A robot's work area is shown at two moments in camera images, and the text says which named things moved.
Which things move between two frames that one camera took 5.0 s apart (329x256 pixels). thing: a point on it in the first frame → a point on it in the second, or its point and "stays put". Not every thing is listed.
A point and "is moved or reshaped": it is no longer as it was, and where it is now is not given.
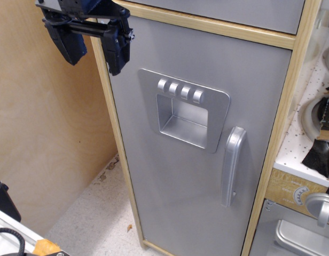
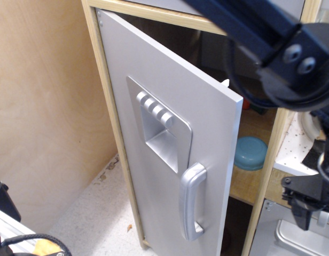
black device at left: x=2 y=201 stays put
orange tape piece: x=44 y=247 stays put
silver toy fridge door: x=201 y=112 is moved or reshaped
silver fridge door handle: x=233 y=145 → x=193 y=176
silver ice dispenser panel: x=185 y=111 → x=169 y=135
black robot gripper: x=63 y=17 → x=319 y=188
